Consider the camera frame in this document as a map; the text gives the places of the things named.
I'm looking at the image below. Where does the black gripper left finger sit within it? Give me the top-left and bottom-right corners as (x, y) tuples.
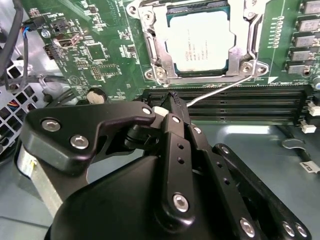
(14, 91), (198, 227)

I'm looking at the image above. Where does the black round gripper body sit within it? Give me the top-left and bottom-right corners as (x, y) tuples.
(44, 154), (237, 240)

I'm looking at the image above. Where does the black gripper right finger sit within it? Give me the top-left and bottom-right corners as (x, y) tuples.
(174, 96), (313, 240)

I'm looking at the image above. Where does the thin metal locking lever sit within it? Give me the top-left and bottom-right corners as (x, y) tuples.
(186, 74), (253, 107)

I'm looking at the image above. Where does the metal socket cover frame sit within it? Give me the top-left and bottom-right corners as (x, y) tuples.
(138, 0), (263, 78)

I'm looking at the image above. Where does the silver-topped CPU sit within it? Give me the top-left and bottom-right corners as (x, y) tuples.
(165, 4), (238, 76)

